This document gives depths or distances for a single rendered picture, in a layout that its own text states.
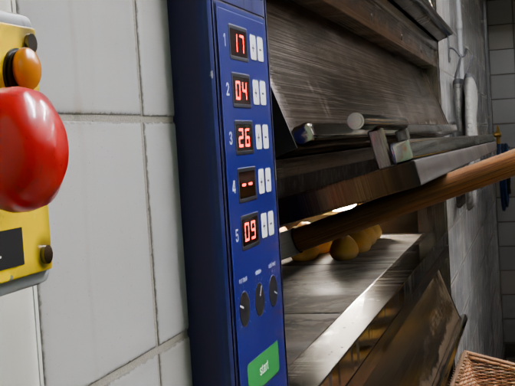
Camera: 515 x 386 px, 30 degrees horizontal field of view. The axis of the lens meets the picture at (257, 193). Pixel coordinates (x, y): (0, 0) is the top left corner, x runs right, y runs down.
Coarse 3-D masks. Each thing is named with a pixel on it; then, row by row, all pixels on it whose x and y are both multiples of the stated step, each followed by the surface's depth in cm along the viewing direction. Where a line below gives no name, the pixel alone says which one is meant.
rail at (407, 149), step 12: (396, 144) 88; (408, 144) 87; (420, 144) 94; (432, 144) 105; (444, 144) 119; (456, 144) 135; (468, 144) 158; (480, 144) 195; (396, 156) 88; (408, 156) 87; (420, 156) 93
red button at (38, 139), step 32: (0, 96) 29; (32, 96) 30; (0, 128) 29; (32, 128) 29; (64, 128) 31; (0, 160) 29; (32, 160) 29; (64, 160) 31; (0, 192) 29; (32, 192) 30
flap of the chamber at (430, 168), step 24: (384, 168) 88; (408, 168) 87; (432, 168) 99; (456, 168) 126; (312, 192) 90; (336, 192) 89; (360, 192) 89; (384, 192) 88; (288, 216) 91; (312, 216) 90
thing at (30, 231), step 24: (0, 24) 33; (24, 24) 35; (0, 48) 32; (0, 72) 32; (0, 216) 32; (24, 216) 34; (48, 216) 35; (0, 240) 32; (24, 240) 33; (48, 240) 35; (0, 264) 32; (24, 264) 33; (48, 264) 35; (0, 288) 32; (24, 288) 34
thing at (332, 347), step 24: (432, 240) 245; (408, 264) 203; (432, 264) 228; (384, 288) 174; (408, 288) 185; (360, 312) 151; (384, 312) 155; (336, 336) 134; (360, 336) 134; (312, 360) 121; (336, 360) 120; (360, 360) 133; (312, 384) 109; (336, 384) 117
